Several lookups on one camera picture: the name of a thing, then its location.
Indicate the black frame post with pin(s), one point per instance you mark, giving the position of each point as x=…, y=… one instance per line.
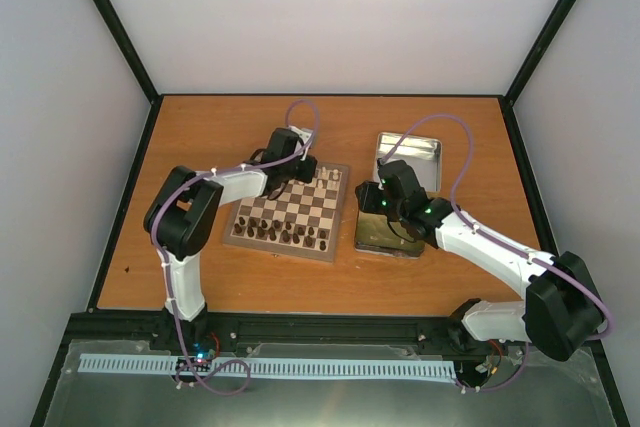
x=543, y=41
x=119, y=34

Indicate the black frame post left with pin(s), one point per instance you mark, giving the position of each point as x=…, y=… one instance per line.
x=119, y=34

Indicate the light blue cable duct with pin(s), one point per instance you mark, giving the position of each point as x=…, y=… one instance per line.
x=279, y=368

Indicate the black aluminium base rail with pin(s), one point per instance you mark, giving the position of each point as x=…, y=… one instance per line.
x=236, y=333

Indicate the wooden chess board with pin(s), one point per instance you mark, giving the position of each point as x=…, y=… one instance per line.
x=301, y=204

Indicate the green lit circuit board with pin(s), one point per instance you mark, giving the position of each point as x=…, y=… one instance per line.
x=204, y=353

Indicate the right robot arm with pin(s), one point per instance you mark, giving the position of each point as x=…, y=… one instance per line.
x=559, y=308

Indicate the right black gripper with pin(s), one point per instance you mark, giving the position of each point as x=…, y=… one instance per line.
x=366, y=201

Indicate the silver tin lid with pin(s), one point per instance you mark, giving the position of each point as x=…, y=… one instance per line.
x=423, y=154

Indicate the gold tin box base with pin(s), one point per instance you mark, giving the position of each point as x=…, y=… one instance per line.
x=375, y=234

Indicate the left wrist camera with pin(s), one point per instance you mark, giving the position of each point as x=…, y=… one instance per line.
x=306, y=136

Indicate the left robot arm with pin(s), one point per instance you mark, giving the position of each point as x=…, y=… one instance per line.
x=181, y=217

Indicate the black frame post right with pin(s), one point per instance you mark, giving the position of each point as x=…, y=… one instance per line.
x=543, y=41

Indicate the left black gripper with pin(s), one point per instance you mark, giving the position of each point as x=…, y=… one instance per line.
x=308, y=175

